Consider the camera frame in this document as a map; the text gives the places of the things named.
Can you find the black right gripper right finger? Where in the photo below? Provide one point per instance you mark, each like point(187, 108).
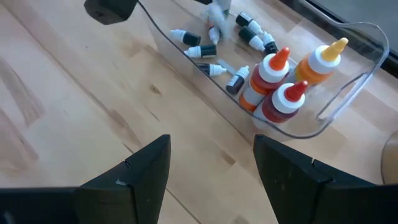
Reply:
point(311, 196)

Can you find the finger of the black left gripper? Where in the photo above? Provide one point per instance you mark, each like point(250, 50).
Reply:
point(109, 11)
point(217, 3)

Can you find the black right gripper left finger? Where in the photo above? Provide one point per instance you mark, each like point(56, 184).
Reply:
point(124, 196)

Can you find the small white-capped dropper bottle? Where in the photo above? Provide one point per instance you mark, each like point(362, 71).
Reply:
point(189, 38)
point(245, 20)
point(214, 69)
point(270, 45)
point(214, 32)
point(205, 50)
point(248, 35)
point(237, 82)

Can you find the orange-capped food coloring bottle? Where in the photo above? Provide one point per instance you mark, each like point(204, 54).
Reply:
point(270, 73)

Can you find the red-capped food coloring bottle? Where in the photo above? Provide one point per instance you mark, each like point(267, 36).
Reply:
point(284, 101)

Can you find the yellow-capped food coloring bottle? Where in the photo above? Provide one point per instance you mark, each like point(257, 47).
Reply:
point(320, 62)

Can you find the clear plastic bin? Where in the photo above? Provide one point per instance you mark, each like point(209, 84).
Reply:
point(230, 46)

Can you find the brass dome desk lamp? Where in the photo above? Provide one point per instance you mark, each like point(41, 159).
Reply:
point(392, 158)

